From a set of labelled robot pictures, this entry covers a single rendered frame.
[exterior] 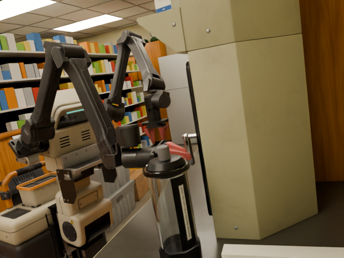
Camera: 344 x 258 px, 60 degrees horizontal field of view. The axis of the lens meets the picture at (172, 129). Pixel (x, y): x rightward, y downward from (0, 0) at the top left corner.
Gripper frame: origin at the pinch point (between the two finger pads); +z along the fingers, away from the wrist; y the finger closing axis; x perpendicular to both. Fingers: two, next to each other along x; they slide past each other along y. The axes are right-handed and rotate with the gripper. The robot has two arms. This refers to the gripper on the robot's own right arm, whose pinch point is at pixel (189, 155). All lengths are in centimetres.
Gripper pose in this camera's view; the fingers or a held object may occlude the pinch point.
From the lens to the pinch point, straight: 81.2
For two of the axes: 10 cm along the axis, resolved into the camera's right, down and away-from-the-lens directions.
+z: 9.3, -0.8, -3.7
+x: 2.0, 9.4, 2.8
